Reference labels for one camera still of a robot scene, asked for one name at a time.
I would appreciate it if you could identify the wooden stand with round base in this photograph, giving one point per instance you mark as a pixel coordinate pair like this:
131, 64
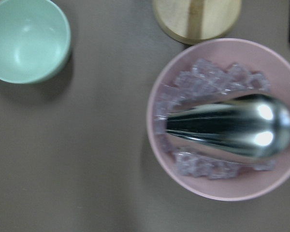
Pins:
194, 21

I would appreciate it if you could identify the steel ice scoop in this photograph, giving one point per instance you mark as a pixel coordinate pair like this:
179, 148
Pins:
252, 127

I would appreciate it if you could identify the mint green bowl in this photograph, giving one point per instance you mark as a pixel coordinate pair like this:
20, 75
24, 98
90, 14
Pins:
35, 40

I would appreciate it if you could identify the pink bowl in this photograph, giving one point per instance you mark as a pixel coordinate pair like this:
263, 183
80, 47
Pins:
223, 52

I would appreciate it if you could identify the clear ice cubes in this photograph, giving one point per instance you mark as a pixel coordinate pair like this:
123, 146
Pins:
205, 79

